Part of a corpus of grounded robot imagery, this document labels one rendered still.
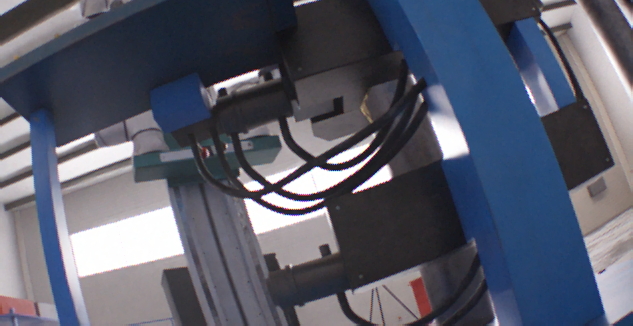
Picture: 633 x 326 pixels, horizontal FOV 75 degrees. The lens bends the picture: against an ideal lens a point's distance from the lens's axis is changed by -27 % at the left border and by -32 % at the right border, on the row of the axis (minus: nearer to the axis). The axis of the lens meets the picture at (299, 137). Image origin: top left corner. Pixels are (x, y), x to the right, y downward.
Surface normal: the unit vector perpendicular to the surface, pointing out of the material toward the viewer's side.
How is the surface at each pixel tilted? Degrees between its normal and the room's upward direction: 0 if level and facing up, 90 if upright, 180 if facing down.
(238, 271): 90
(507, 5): 90
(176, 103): 90
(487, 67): 90
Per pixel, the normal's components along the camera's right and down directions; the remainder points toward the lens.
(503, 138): -0.10, -0.37
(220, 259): 0.29, -0.47
